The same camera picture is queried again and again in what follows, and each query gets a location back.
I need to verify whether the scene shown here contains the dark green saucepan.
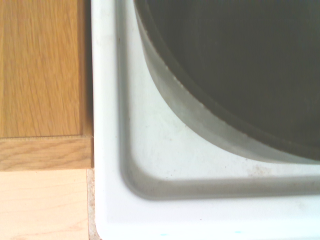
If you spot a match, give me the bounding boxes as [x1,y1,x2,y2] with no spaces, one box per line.
[133,0,320,165]

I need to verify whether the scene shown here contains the white electric stove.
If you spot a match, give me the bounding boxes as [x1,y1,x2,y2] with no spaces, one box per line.
[86,0,320,240]

